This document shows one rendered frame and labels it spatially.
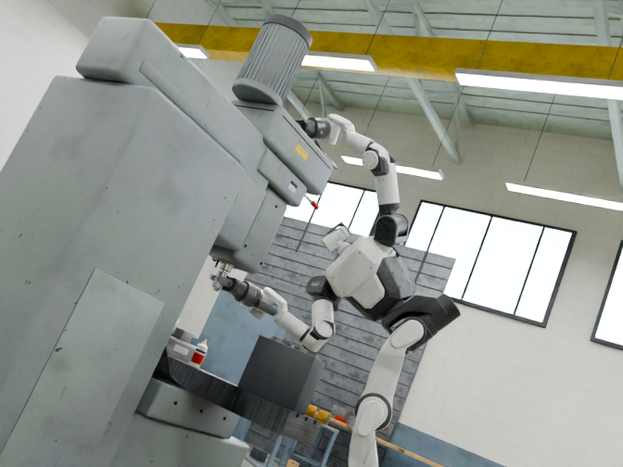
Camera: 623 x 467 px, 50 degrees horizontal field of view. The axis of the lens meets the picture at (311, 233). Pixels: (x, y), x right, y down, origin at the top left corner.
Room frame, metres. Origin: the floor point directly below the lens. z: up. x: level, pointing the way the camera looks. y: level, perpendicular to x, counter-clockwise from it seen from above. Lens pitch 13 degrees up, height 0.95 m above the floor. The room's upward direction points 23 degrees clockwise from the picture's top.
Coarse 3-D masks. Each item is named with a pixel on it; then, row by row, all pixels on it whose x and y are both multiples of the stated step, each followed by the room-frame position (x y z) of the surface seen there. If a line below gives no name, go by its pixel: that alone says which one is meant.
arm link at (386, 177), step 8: (368, 152) 2.55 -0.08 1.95; (368, 160) 2.56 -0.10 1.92; (376, 160) 2.54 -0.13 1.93; (384, 160) 2.54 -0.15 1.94; (392, 160) 2.61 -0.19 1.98; (368, 168) 2.57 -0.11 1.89; (376, 168) 2.55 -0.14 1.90; (384, 168) 2.54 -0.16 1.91; (392, 168) 2.56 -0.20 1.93; (376, 176) 2.58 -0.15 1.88; (384, 176) 2.56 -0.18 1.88; (392, 176) 2.56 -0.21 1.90; (376, 184) 2.60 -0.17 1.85; (384, 184) 2.57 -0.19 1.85; (392, 184) 2.57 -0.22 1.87; (376, 192) 2.61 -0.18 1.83; (384, 192) 2.58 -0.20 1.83; (392, 192) 2.57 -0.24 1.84; (384, 200) 2.59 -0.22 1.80; (392, 200) 2.58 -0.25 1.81
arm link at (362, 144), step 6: (354, 132) 2.63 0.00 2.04; (348, 138) 2.63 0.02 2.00; (354, 138) 2.61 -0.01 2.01; (360, 138) 2.60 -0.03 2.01; (366, 138) 2.60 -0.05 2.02; (348, 144) 2.65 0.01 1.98; (354, 144) 2.62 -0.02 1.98; (360, 144) 2.60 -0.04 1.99; (366, 144) 2.58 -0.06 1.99; (372, 144) 2.58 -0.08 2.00; (360, 150) 2.61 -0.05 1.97; (366, 150) 2.57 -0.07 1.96; (372, 150) 2.55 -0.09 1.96; (378, 150) 2.56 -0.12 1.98; (384, 150) 2.59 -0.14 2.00; (384, 156) 2.58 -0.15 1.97
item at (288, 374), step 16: (272, 336) 2.31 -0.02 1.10; (256, 352) 2.30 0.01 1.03; (272, 352) 2.27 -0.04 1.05; (288, 352) 2.25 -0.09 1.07; (304, 352) 2.23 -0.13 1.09; (256, 368) 2.29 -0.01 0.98; (272, 368) 2.27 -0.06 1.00; (288, 368) 2.24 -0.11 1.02; (304, 368) 2.22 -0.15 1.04; (320, 368) 2.29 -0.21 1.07; (240, 384) 2.30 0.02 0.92; (256, 384) 2.28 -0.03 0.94; (272, 384) 2.26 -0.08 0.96; (288, 384) 2.23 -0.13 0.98; (304, 384) 2.21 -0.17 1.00; (272, 400) 2.25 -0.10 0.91; (288, 400) 2.23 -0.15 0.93; (304, 400) 2.27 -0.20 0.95
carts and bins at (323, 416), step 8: (312, 408) 6.21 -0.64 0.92; (312, 416) 6.21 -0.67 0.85; (320, 416) 5.90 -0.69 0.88; (328, 416) 5.91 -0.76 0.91; (248, 424) 6.43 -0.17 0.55; (336, 432) 5.88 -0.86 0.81; (240, 440) 6.43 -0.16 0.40; (280, 440) 5.72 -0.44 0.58; (288, 440) 6.59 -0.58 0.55; (256, 448) 6.32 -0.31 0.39; (288, 448) 6.60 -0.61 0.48; (328, 448) 5.88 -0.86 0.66; (248, 456) 6.32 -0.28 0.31; (256, 456) 6.29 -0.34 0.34; (264, 456) 6.31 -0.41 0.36; (272, 456) 5.72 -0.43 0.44; (256, 464) 5.95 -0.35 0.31; (264, 464) 6.20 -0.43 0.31; (272, 464) 6.45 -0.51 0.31; (280, 464) 6.59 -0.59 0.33; (288, 464) 6.06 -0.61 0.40; (296, 464) 6.02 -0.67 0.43; (320, 464) 5.90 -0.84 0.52
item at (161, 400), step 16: (160, 384) 2.28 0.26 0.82; (144, 400) 2.29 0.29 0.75; (160, 400) 2.29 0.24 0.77; (176, 400) 2.35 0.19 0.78; (192, 400) 2.42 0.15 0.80; (160, 416) 2.32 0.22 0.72; (176, 416) 2.38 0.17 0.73; (192, 416) 2.45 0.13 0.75; (208, 416) 2.52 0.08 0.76; (224, 416) 2.60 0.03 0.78; (208, 432) 2.56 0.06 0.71; (224, 432) 2.63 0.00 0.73
